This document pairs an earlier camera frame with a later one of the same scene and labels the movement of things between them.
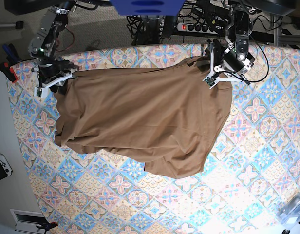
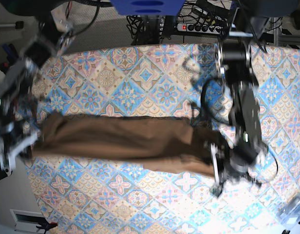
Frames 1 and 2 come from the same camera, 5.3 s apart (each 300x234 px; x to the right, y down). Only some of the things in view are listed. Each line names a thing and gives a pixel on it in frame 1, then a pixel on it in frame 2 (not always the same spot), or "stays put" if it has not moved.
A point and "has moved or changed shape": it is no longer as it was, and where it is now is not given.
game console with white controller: x=2 y=167 stays put
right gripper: x=232 y=68 → x=237 y=162
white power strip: x=199 y=29 stays put
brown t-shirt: x=167 y=119 has moved or changed shape
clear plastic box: x=293 y=210 stays put
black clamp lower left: x=47 y=226 stays put
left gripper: x=49 y=73 → x=10 y=139
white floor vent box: x=27 y=221 stays put
